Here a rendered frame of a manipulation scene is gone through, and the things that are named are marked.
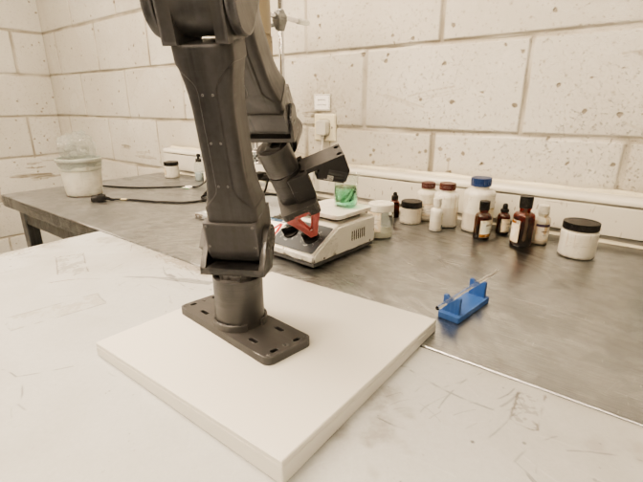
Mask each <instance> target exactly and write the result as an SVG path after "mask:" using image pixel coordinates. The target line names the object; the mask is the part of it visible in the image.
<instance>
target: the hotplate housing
mask: <svg viewBox="0 0 643 482"><path fill-rule="evenodd" d="M300 219H301V220H302V221H304V222H308V223H311V215H307V216H305V217H302V218H300ZM319 225H321V226H325V227H329V228H332V229H333V230H332V231H331V232H330V233H329V234H328V236H327V237H326V238H325V239H324V240H323V242H322V243H321V244H320V245H319V246H318V248H317V249H316V250H315V251H314V252H313V253H312V254H309V253H306V252H301V251H297V250H294V249H291V248H288V247H284V246H281V245H279V244H276V243H275V249H274V255H277V256H280V257H283V258H286V259H289V260H292V261H295V262H298V263H300V264H303V265H306V266H309V267H312V268H315V267H318V266H320V265H322V264H324V263H326V262H329V261H331V260H334V259H336V258H338V257H341V256H343V255H346V254H348V253H350V252H354V251H356V250H358V249H360V248H363V247H365V246H367V245H370V244H372V240H373V238H374V216H373V214H371V213H366V212H363V213H360V214H357V215H354V216H351V217H348V218H345V219H342V220H332V219H328V218H324V217H320V220H319Z"/></svg>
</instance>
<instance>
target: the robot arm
mask: <svg viewBox="0 0 643 482"><path fill-rule="evenodd" d="M259 1H260V0H140V4H141V8H142V11H143V14H144V18H145V21H146V23H147V25H148V26H149V28H150V30H152V31H153V33H154V34H155V35H157V36H158V37H160V38H161V41H162V45H163V46H171V50H172V54H173V59H174V63H175V65H176V67H177V68H178V69H179V72H180V74H181V77H182V79H183V81H184V83H185V86H186V89H187V92H188V98H189V101H190V105H191V109H192V113H193V117H194V122H195V126H196V131H197V136H198V141H199V145H200V150H201V155H202V160H203V165H204V169H205V175H206V183H207V206H206V212H207V216H208V217H207V218H206V219H205V221H204V222H203V223H202V225H203V228H202V231H201V237H200V244H199V248H200V249H201V250H203V251H202V258H201V264H200V274H212V283H213V295H211V296H206V297H203V298H200V299H197V300H194V301H192V302H189V303H186V304H184V305H182V314H183V315H184V316H186V317H187V318H190V319H191V320H193V321H194V322H196V323H198V324H199V325H201V326H202V327H204V328H205V329H207V330H209V331H210V332H212V333H213V334H215V335H216V336H217V337H219V338H220V339H222V340H224V341H226V342H227V343H229V344H230V345H232V346H234V347H235V348H237V349H238V350H240V351H242V352H243V353H245V354H246V355H248V356H249V357H251V358H253V359H254V360H256V361H257V362H260V363H261V364H263V365H274V364H276V363H278V362H280V361H282V360H284V359H286V358H288V357H290V356H292V355H294V354H296V353H298V352H299V351H301V350H303V349H304V348H306V347H308V346H309V335H307V334H305V333H303V332H301V331H300V330H298V329H296V328H294V327H292V326H290V325H288V324H286V323H284V322H282V321H280V320H278V319H276V318H273V317H271V316H269V315H267V310H266V309H265V308H264V300H263V279H262V277H265V276H266V274H267V273H268V272H270V270H271V269H272V268H273V258H274V249H275V240H276V232H275V227H274V225H273V224H272V223H271V215H270V208H269V202H266V201H265V194H264V192H263V190H262V188H261V186H260V183H259V180H258V178H257V174H256V171H255V163H254V157H253V151H252V144H251V142H262V144H261V145H260V146H259V147H258V148H257V150H256V155H257V157H258V158H259V160H260V162H261V164H262V166H263V168H264V170H265V172H266V174H267V176H268V178H269V179H270V181H271V183H272V185H273V187H274V189H275V191H276V193H277V200H278V204H279V208H280V213H281V216H282V218H283V220H284V222H286V223H287V224H289V225H291V226H292V227H294V228H296V229H298V230H300V231H302V232H303V233H305V234H306V235H308V236H309V237H311V238H312V237H314V236H317V235H318V228H319V220H320V213H321V206H320V204H319V202H318V199H317V194H316V191H315V189H314V187H313V184H312V181H311V178H310V176H309V173H311V172H314V171H315V175H316V177H317V179H318V180H324V181H330V182H336V183H342V184H343V183H344V182H346V180H347V177H348V174H349V171H350V170H349V167H348V164H347V161H346V158H345V156H344V153H343V151H342V149H341V147H340V146H339V144H338V143H337V144H335V145H333V146H330V147H328V148H325V149H324V150H322V151H319V152H317V153H314V154H312V155H309V156H307V157H305V158H302V157H301V156H299V157H296V156H295V152H296V150H297V147H298V144H299V139H300V136H301V133H302V123H301V121H300V119H299V118H298V117H297V112H296V106H295V103H294V102H293V99H292V96H291V92H290V88H289V85H288V84H286V82H285V79H284V77H283V76H282V75H281V74H280V72H279V70H278V68H277V65H276V63H275V62H274V59H273V56H272V53H271V50H270V47H269V43H268V40H267V37H266V33H265V31H264V28H263V24H262V20H261V16H260V11H259ZM202 36H215V38H202ZM307 215H311V226H310V227H309V226H308V225H306V224H305V223H304V222H303V221H302V220H301V219H300V218H302V217H305V216H307ZM311 229H312V230H311Z"/></svg>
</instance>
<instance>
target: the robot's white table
mask: <svg viewBox="0 0 643 482"><path fill-rule="evenodd" d="M211 295H213V283H212V274H200V267H197V266H195V265H192V264H189V263H187V262H185V261H182V260H179V259H176V258H174V257H171V256H168V255H165V254H162V253H160V252H155V251H153V250H151V249H148V248H145V247H142V246H140V245H137V244H134V243H131V242H128V241H126V240H123V239H120V238H118V237H116V236H113V235H110V234H107V233H105V232H102V231H96V232H92V233H87V234H83V235H79V236H75V237H71V238H66V239H62V240H58V241H54V242H50V243H46V244H41V245H37V246H33V247H28V248H25V249H20V250H16V251H12V252H4V253H0V482H277V481H276V480H274V479H273V478H272V477H270V476H269V475H267V474H266V473H265V472H263V471H261V470H260V469H259V468H257V467H256V466H254V465H253V464H252V463H250V462H249V461H247V460H246V459H245V458H243V457H242V456H240V455H239V454H237V453H236V452H235V451H233V450H232V449H230V448H229V447H227V446H226V445H224V444H223V443H222V442H220V441H219V440H217V439H216V438H215V437H213V436H212V435H210V434H209V433H208V432H206V431H205V430H203V429H202V428H201V427H199V426H197V425H196V424H195V423H193V422H192V421H191V420H190V419H189V418H187V417H186V416H184V415H183V414H181V413H180V412H179V411H177V410H176V409H174V408H173V407H172V406H170V405H168V404H167V403H166V402H164V401H163V400H161V399H160V398H159V397H157V396H156V395H154V394H153V393H152V392H150V391H149V390H147V389H146V388H145V387H143V386H142V385H140V384H139V383H137V382H136V381H134V380H133V379H132V378H130V377H129V376H127V375H126V374H124V373H123V372H122V371H121V370H120V369H118V368H117V367H116V366H114V365H113V364H111V363H110V362H109V361H107V360H105V359H104V358H103V357H101V356H100V355H98V350H97V346H96V342H97V341H100V340H104V339H106V338H109V337H111V336H114V335H116V334H118V333H120V332H123V331H125V330H128V329H130V328H132V327H135V326H137V325H140V324H142V323H145V322H147V321H150V320H152V319H154V318H158V317H160V316H163V315H165V314H168V313H170V312H173V311H175V310H178V309H180V308H182V305H184V304H186V303H189V302H192V301H194V300H197V299H200V298H203V297H206V296H211ZM287 482H643V427H641V426H638V425H635V424H632V423H630V422H627V421H624V420H621V419H619V418H616V417H613V416H610V415H608V414H606V413H603V412H600V411H597V410H595V409H592V408H589V407H586V406H584V405H579V404H576V403H574V402H571V401H569V400H566V399H563V398H561V397H558V396H555V395H552V394H550V393H547V392H544V391H541V390H540V389H537V388H534V387H531V386H528V385H526V384H523V383H518V382H516V381H513V380H510V379H507V378H505V377H502V376H500V375H497V374H494V373H492V372H489V371H486V370H483V369H481V368H478V367H475V366H472V365H470V364H468V363H465V362H462V361H458V360H455V359H452V358H449V357H447V356H444V355H441V354H438V353H436V352H433V351H431V350H428V349H426V348H423V347H420V346H419V347H418V348H417V349H416V350H415V351H414V352H413V353H412V354H411V355H410V356H409V357H408V358H407V359H406V360H405V361H404V362H403V364H402V365H401V366H400V367H399V368H398V369H397V370H396V371H395V372H394V373H393V374H392V375H391V376H390V377H389V378H388V379H387V380H386V381H385V382H384V383H383V384H382V385H381V386H380V387H379V388H378V389H377V390H376V391H375V392H374V393H373V394H372V395H371V396H370V397H369V398H368V399H367V400H366V401H365V402H364V403H363V404H362V405H361V406H360V407H359V408H358V409H357V410H356V411H355V412H354V413H353V415H352V416H351V417H350V418H349V419H348V420H347V421H346V422H345V423H344V424H343V425H342V426H341V427H340V428H339V429H338V430H337V431H336V432H335V433H334V434H333V435H332V436H331V437H330V438H329V439H328V440H327V441H326V442H325V443H324V444H323V445H322V446H321V447H320V448H319V449H318V450H317V451H316V452H315V453H314V454H313V455H312V456H311V457H310V458H309V459H308V460H307V461H306V462H305V463H304V464H303V466H302V467H301V468H300V469H299V470H298V471H297V472H296V473H295V474H294V475H293V476H292V477H291V478H290V479H289V480H288V481H287Z"/></svg>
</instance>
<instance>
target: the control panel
mask: <svg viewBox="0 0 643 482"><path fill-rule="evenodd" d="M332 230H333V229H332V228H329V227H325V226H321V225H319V228H318V233H319V239H318V240H317V241H315V242H314V243H311V244H306V243H304V241H303V239H302V237H301V234H302V231H300V230H299V231H298V233H297V234H296V235H295V236H293V237H290V238H287V237H285V236H284V235H283V233H282V231H281V230H280V231H279V232H278V233H277V235H276V240H275V243H276V244H279V245H281V246H284V247H288V248H291V249H294V250H297V251H301V252H306V253H309V254H312V253H313V252H314V251H315V250H316V249H317V248H318V246H319V245H320V244H321V243H322V242H323V240H324V239H325V238H326V237H327V236H328V234H329V233H330V232H331V231H332Z"/></svg>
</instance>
